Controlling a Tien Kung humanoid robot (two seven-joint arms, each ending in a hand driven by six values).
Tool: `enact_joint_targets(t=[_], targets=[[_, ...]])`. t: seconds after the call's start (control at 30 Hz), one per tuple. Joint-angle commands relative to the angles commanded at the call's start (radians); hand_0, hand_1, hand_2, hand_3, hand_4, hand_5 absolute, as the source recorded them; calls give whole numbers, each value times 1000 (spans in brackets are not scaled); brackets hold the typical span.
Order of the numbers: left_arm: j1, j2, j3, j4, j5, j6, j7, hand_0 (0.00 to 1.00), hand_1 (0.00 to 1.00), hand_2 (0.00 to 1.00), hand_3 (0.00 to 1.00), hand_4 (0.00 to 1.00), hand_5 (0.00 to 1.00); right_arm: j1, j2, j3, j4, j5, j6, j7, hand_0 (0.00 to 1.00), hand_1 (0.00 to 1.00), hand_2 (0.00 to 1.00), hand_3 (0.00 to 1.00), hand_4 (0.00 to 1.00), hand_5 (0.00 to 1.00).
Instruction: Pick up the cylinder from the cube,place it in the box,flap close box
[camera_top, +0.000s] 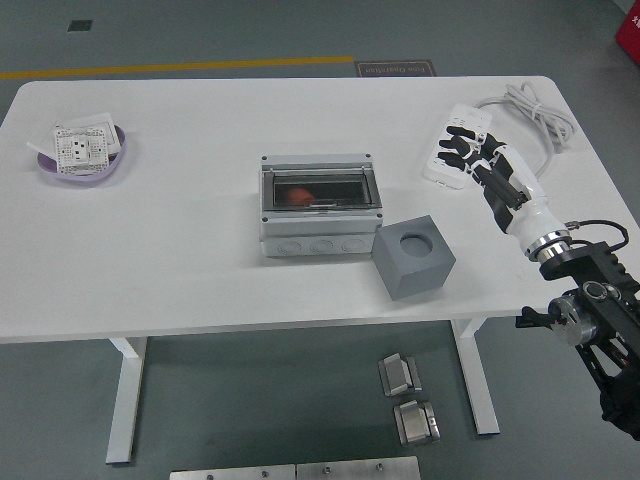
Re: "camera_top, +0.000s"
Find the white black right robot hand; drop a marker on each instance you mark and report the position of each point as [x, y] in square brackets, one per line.
[535, 220]

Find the grey cube with round hole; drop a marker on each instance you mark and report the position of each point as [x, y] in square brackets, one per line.
[415, 280]

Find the grey junction box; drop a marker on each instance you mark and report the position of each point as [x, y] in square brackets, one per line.
[315, 227]

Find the orange cylinder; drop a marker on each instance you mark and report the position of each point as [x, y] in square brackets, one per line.
[299, 196]

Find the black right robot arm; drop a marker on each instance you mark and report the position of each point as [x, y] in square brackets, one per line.
[585, 265]

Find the red box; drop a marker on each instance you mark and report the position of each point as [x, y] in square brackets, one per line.
[629, 35]

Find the white power strip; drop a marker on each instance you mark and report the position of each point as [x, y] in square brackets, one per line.
[465, 117]

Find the white table leg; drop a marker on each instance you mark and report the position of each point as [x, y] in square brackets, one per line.
[122, 400]
[482, 400]

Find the brown floor sign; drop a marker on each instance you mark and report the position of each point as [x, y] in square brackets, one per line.
[395, 70]

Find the silver metal block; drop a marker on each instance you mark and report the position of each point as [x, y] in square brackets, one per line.
[415, 425]
[397, 375]

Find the grey metal plate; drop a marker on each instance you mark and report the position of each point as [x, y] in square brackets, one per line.
[357, 469]
[230, 474]

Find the yellow floor tape line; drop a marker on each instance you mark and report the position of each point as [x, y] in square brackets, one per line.
[150, 67]

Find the purple bowl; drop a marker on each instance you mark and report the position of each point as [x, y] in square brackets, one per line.
[80, 179]

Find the white printed socket panel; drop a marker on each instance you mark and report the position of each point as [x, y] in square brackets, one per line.
[80, 150]

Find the dark square floor hatch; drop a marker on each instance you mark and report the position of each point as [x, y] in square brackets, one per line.
[80, 25]

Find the white framed switch plate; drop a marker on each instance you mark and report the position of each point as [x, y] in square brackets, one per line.
[114, 132]

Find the white blank switch plate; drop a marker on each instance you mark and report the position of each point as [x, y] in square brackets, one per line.
[40, 142]

